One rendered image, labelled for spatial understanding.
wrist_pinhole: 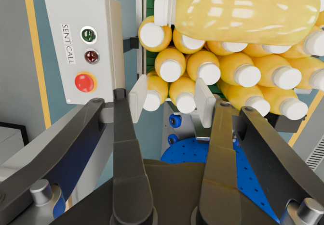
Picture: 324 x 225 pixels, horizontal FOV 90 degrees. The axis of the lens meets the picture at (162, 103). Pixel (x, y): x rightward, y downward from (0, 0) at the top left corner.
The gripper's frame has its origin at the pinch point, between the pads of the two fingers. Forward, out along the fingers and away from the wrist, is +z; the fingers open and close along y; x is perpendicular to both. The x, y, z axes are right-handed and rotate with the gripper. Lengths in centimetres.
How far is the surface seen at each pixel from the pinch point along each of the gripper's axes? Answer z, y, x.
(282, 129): 22.5, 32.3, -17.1
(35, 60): 122, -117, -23
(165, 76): 12.5, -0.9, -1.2
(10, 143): 100, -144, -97
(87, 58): 11.6, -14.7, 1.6
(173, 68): 12.5, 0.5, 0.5
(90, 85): 11.6, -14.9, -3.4
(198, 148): 21.2, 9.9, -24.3
